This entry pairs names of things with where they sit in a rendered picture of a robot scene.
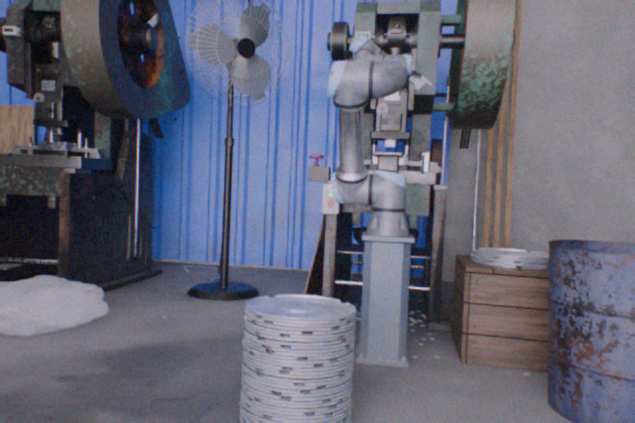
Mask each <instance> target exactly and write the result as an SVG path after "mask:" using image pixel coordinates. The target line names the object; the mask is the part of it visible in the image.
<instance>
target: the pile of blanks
mask: <svg viewBox="0 0 635 423"><path fill-rule="evenodd" d="M245 314H246V316H245V326H244V338H243V346H244V351H243V362H242V363H243V366H242V374H243V375H242V386H241V389H240V397H241V398H240V423H351V414H352V407H351V406H352V388H353V387H352V381H353V374H352V371H353V367H352V366H353V352H354V336H355V334H354V331H355V322H356V317H354V318H352V319H351V320H348V321H346V322H337V323H330V324H289V323H274V322H269V321H264V320H261V319H257V318H255V317H253V316H251V315H249V314H248V313H247V312H246V311H245Z"/></svg>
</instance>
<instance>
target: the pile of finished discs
mask: <svg viewBox="0 0 635 423"><path fill-rule="evenodd" d="M472 261H473V262H475V263H480V264H484V265H489V266H496V267H504V268H515V269H518V268H520V269H549V253H545V252H539V251H532V252H528V251H526V250H522V249H510V248H479V249H477V250H476V248H474V249H472Z"/></svg>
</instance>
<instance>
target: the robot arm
mask: <svg viewBox="0 0 635 423"><path fill-rule="evenodd" d="M350 49H351V50H352V51H353V52H354V53H355V55H354V61H348V60H346V61H337V62H334V63H333V64H332V66H331V68H330V72H329V78H328V85H327V97H330V98H332V101H333V105H334V106H335V107H337V108H338V132H339V158H340V167H339V168H337V169H336V172H334V173H333V174H332V178H331V184H332V187H331V188H332V194H333V197H334V200H335V201H336V202H337V203H338V204H343V205H347V206H348V205H358V206H373V213H372V216H371V218H370V221H369V223H368V226H367V230H366V233H367V234H372V235H381V236H409V228H408V224H407V220H406V216H405V210H406V193H407V178H406V176H404V175H402V174H397V173H392V172H387V171H381V170H375V172H374V174H367V172H368V171H367V168H366V167H364V106H366V105H367V103H368V98H382V97H386V96H389V95H392V94H394V93H396V92H398V91H399V93H398V94H399V96H400V95H401V93H402V92H403V91H405V92H407V93H408V94H409V88H408V87H407V84H408V79H409V81H410V82H412V83H413V84H414V87H415V89H420V88H421V87H422V86H423V85H424V84H427V85H430V86H432V84H431V82H430V81H429V80H428V79H426V78H425V77H424V76H423V75H421V74H420V73H419V72H417V71H415V70H412V60H413V58H414V56H413V54H412V53H406V54H404V55H402V56H401V55H387V54H385V53H384V52H383V51H382V49H380V48H379V47H378V46H377V45H376V44H374V43H373V42H372V41H371V40H369V38H367V37H365V36H364V35H363V34H359V35H357V36H356V37H355V39H354V40H353V42H352V43H351V46H350Z"/></svg>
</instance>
